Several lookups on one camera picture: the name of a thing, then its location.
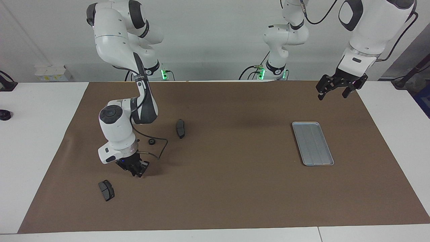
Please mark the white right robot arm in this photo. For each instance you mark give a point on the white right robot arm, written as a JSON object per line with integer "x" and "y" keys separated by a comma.
{"x": 116, "y": 131}

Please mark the brown paper table mat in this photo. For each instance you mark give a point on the brown paper table mat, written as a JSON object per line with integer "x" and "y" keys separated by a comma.
{"x": 215, "y": 188}

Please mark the black round knob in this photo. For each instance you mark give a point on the black round knob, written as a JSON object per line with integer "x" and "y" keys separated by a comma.
{"x": 4, "y": 115}

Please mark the stacked dark brake pad pair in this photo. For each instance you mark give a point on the stacked dark brake pad pair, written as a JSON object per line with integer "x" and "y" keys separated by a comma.
{"x": 106, "y": 191}

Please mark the white wall socket box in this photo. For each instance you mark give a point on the white wall socket box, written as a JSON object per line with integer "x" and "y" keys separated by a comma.
{"x": 50, "y": 72}

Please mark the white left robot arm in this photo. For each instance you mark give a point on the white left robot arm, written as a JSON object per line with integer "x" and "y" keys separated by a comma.
{"x": 369, "y": 30}

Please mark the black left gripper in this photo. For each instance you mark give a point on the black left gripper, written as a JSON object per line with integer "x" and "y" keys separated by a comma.
{"x": 347, "y": 78}

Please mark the single dark grey brake pad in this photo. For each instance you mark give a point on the single dark grey brake pad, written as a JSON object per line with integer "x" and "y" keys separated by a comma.
{"x": 180, "y": 129}

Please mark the blue crate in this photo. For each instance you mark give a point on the blue crate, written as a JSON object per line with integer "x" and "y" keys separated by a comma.
{"x": 424, "y": 101}

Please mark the black stand pole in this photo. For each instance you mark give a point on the black stand pole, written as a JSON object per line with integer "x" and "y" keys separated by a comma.
{"x": 399, "y": 83}

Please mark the silver metal tray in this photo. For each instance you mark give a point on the silver metal tray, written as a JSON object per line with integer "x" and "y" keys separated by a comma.
{"x": 314, "y": 144}

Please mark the black clamp mount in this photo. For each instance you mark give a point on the black clamp mount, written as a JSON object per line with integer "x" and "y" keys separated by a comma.
{"x": 10, "y": 85}

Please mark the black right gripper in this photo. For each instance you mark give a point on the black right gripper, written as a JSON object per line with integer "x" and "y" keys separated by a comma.
{"x": 131, "y": 163}

